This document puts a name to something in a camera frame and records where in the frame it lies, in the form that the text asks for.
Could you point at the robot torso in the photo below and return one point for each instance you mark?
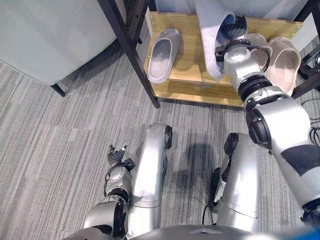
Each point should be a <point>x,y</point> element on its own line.
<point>180,233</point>

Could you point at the wooden shoe rack black frame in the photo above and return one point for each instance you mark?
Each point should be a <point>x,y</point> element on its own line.
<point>190,75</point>

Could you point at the grey fabric slipper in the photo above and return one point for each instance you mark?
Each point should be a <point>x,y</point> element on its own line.
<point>163,56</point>
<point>208,37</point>

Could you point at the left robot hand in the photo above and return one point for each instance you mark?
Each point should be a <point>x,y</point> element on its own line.
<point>117,155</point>

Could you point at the light grey sofa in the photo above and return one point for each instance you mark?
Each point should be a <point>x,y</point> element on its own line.
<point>52,37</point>

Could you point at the left silver robot leg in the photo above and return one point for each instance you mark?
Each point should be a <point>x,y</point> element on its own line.
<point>151,175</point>

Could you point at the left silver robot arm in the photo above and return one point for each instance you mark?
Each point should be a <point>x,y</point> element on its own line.
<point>112,197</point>

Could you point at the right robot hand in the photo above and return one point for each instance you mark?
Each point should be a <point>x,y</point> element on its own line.
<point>233,27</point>

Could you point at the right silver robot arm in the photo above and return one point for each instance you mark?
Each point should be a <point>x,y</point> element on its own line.
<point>277,117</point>

